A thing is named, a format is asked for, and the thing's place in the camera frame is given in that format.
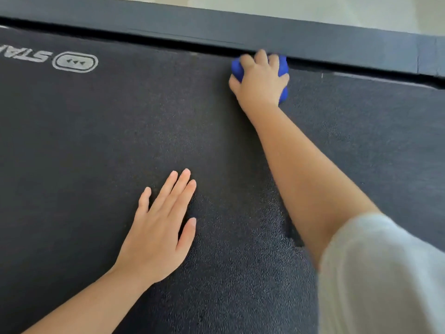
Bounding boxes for person's right hand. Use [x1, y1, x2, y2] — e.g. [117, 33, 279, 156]
[228, 49, 290, 113]

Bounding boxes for person's left hand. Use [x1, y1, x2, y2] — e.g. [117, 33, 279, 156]
[113, 168, 197, 287]

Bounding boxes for blue cleaning cloth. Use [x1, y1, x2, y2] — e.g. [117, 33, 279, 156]
[232, 55, 290, 104]

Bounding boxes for person's right forearm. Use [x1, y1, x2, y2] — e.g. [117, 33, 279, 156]
[243, 102, 383, 272]

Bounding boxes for person's left forearm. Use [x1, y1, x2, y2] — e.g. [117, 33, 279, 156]
[21, 266, 150, 334]

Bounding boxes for black treadmill belt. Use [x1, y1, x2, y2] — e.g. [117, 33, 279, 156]
[0, 26, 445, 334]

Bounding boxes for white shirt sleeve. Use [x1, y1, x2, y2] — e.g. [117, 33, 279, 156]
[317, 213, 445, 334]

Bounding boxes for dark treadmill side rail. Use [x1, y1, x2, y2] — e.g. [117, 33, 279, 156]
[0, 0, 445, 78]

